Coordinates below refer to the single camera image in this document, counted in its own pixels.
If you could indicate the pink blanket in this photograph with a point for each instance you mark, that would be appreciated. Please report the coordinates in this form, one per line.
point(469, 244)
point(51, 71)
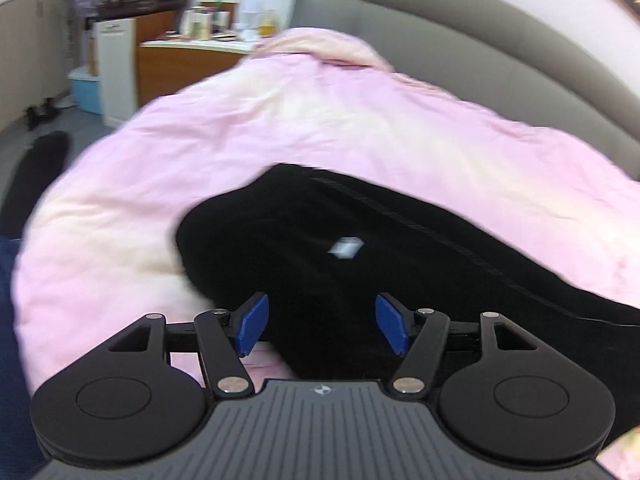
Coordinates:
point(350, 125)

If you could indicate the black shoes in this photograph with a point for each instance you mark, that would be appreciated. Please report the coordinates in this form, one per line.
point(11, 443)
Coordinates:
point(41, 114)

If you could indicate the yellow bottle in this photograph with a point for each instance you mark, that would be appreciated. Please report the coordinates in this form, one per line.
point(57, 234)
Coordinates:
point(268, 25)

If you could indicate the wooden desk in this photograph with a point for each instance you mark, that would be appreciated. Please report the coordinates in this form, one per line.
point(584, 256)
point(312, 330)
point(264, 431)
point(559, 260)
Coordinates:
point(160, 70)

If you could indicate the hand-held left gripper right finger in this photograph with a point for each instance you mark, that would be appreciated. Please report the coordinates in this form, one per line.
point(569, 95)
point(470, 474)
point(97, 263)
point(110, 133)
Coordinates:
point(392, 325)

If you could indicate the black pants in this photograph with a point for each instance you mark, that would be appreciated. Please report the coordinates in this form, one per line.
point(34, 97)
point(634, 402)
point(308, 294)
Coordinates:
point(300, 240)

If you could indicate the blue plastic bin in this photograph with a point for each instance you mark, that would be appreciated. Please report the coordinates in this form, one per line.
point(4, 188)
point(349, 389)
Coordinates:
point(87, 91)

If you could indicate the person's leg in blue jeans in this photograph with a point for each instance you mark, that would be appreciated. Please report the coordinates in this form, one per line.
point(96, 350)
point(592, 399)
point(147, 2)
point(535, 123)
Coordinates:
point(12, 360)

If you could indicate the grey padded headboard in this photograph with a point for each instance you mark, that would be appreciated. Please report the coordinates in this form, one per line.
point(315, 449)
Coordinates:
point(475, 25)

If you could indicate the white cabinet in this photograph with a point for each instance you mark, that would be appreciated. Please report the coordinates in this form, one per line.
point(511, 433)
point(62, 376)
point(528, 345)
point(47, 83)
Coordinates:
point(117, 75)

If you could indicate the cream bottles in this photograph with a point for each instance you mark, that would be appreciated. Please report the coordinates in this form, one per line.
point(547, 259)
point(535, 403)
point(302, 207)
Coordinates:
point(200, 24)

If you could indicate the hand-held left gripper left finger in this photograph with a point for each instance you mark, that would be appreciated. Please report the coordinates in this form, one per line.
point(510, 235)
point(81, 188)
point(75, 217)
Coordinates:
point(252, 322)

